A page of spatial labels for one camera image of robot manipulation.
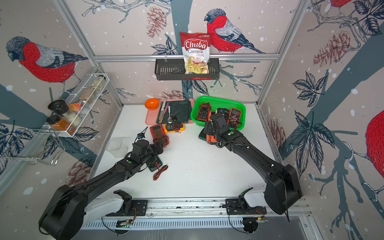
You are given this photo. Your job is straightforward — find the loose red black leads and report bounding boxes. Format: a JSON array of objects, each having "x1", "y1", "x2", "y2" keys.
[{"x1": 153, "y1": 164, "x2": 169, "y2": 181}]

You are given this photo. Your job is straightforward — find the green plastic basket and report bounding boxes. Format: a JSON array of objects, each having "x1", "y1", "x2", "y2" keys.
[{"x1": 190, "y1": 95, "x2": 247, "y2": 131}]

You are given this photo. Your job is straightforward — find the white-handled spoon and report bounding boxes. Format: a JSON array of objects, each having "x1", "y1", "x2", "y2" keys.
[{"x1": 167, "y1": 106, "x2": 173, "y2": 124}]

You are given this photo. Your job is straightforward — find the gold-handled knife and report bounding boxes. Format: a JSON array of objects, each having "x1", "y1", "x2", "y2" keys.
[{"x1": 158, "y1": 101, "x2": 168, "y2": 124}]

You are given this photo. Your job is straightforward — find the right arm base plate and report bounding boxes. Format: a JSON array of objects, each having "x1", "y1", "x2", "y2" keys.
[{"x1": 222, "y1": 199, "x2": 267, "y2": 216}]

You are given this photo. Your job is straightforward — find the white wire spice rack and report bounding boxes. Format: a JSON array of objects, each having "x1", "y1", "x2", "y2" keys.
[{"x1": 44, "y1": 73, "x2": 110, "y2": 138}]

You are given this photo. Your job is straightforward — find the yellow multimeter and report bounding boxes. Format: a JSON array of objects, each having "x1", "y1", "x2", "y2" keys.
[{"x1": 164, "y1": 123, "x2": 185, "y2": 134}]

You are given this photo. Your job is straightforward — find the pink cutting board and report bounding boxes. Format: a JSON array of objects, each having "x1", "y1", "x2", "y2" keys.
[{"x1": 145, "y1": 99, "x2": 195, "y2": 126}]

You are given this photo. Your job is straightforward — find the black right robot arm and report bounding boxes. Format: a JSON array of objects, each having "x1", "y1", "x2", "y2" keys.
[{"x1": 204, "y1": 114, "x2": 303, "y2": 216}]

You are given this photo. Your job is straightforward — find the orange clamp multimeter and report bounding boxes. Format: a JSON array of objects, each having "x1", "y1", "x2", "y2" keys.
[{"x1": 206, "y1": 134, "x2": 220, "y2": 145}]

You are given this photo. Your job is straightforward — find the chuba cassava chips bag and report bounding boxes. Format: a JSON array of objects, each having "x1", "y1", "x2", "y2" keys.
[{"x1": 180, "y1": 33, "x2": 211, "y2": 74}]

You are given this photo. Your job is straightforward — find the black wall basket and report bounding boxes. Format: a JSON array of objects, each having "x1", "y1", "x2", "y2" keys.
[{"x1": 155, "y1": 58, "x2": 220, "y2": 81}]

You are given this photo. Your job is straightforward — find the amber spice jar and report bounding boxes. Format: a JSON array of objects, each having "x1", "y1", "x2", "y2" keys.
[{"x1": 47, "y1": 115, "x2": 76, "y2": 134}]

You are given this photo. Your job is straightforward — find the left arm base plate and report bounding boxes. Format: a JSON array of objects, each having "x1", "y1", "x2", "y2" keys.
[{"x1": 106, "y1": 200, "x2": 148, "y2": 217}]

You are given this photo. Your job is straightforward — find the red clamp multimeter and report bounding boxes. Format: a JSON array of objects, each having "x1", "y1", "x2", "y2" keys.
[{"x1": 197, "y1": 102, "x2": 211, "y2": 122}]

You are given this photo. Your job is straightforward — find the clear plastic cup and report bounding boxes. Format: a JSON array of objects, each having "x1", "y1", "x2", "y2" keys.
[{"x1": 106, "y1": 138, "x2": 128, "y2": 158}]

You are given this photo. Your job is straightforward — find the red taped multimeter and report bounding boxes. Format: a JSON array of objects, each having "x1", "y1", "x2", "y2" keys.
[{"x1": 150, "y1": 124, "x2": 169, "y2": 148}]

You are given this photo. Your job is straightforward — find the green-edged black multimeter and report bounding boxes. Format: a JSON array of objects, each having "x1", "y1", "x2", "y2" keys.
[{"x1": 146, "y1": 156, "x2": 163, "y2": 172}]

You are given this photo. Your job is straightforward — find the orange bowl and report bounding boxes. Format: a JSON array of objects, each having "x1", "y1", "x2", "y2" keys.
[{"x1": 145, "y1": 98, "x2": 160, "y2": 111}]

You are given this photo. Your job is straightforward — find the black-lid spice jar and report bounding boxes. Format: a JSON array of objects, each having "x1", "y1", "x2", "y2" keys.
[{"x1": 48, "y1": 100, "x2": 70, "y2": 115}]

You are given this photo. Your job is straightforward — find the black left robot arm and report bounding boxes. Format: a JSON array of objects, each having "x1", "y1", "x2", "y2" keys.
[{"x1": 38, "y1": 140, "x2": 164, "y2": 240}]

